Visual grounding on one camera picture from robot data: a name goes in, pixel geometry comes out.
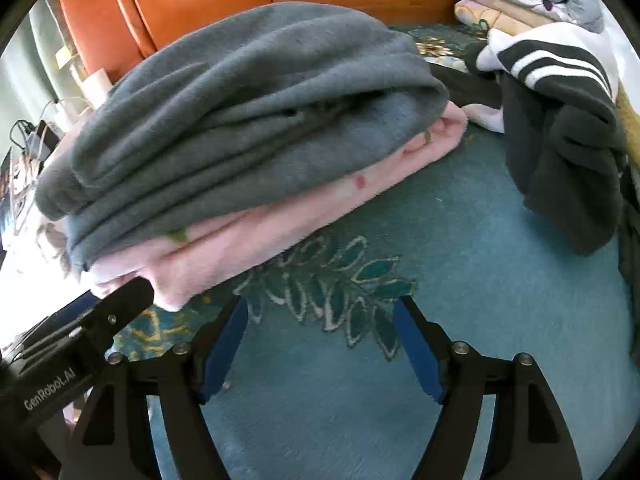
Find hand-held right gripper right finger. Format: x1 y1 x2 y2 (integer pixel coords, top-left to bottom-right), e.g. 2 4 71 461
392 295 583 480

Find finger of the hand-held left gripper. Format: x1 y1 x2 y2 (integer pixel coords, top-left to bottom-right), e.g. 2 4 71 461
82 276 156 357

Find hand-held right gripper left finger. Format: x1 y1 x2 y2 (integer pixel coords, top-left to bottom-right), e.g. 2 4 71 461
59 296 249 480

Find pink fleece garment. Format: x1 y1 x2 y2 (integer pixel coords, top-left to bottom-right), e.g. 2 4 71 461
92 101 469 312

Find grey fleece garment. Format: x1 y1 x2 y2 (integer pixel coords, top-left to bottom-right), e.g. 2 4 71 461
35 2 449 274

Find green floral blanket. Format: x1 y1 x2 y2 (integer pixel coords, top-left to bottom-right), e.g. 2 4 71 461
107 22 640 480

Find black white striped jacket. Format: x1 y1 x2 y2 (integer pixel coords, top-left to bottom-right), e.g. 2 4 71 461
465 25 628 257

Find orange leather headboard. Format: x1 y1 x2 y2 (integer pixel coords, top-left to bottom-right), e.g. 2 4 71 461
56 0 466 86

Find mustard yellow cloth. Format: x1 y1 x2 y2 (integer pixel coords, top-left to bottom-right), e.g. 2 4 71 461
612 80 640 133

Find pink beige folded cloth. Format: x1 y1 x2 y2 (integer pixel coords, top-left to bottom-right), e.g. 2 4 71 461
454 0 566 37

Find black cables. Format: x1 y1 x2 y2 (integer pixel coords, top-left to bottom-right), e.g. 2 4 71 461
10 119 57 155

